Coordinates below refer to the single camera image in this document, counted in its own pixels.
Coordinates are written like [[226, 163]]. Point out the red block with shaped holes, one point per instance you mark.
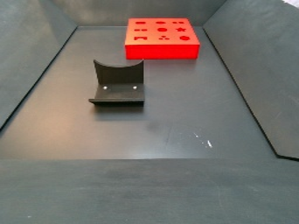
[[161, 38]]

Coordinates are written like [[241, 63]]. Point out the black curved holder bracket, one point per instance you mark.
[[121, 84]]

